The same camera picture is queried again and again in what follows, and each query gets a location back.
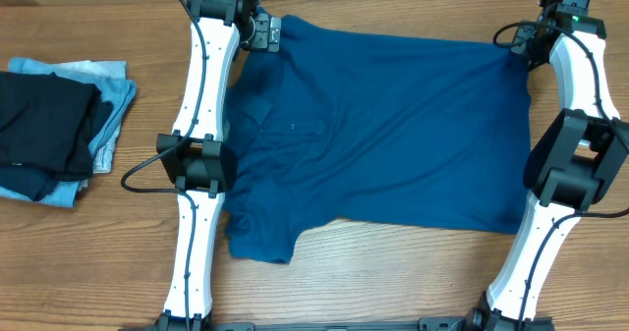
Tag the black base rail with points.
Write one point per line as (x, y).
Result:
(423, 324)

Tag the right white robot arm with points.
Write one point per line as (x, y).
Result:
(570, 168)

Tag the black folded garment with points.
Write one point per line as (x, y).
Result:
(46, 124)

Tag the blue polo shirt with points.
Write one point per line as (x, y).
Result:
(388, 129)

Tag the light blue folded garment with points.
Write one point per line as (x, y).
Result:
(29, 66)

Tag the dark navy folded garment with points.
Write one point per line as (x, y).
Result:
(24, 183)

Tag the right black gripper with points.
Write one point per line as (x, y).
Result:
(524, 43)

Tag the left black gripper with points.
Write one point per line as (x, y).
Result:
(268, 39)

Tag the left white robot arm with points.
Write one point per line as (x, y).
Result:
(195, 156)

